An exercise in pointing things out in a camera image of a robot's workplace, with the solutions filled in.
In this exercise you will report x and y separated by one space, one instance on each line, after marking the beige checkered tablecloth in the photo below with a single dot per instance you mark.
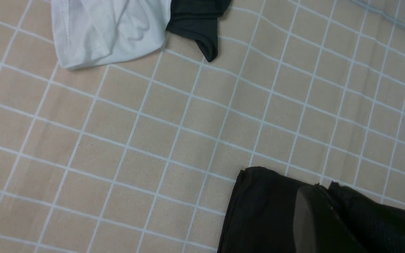
142 156

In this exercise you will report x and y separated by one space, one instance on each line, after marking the white crumpled shirt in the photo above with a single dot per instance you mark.
90 33

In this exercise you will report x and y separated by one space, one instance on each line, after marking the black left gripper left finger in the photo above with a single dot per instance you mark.
317 226

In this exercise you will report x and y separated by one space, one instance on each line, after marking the dark gray long-sleeve shirt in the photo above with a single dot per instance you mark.
260 213

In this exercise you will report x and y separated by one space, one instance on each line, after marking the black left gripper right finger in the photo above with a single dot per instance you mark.
379 228

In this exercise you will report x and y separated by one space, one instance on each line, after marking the dark teal crumpled garment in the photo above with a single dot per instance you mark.
198 20

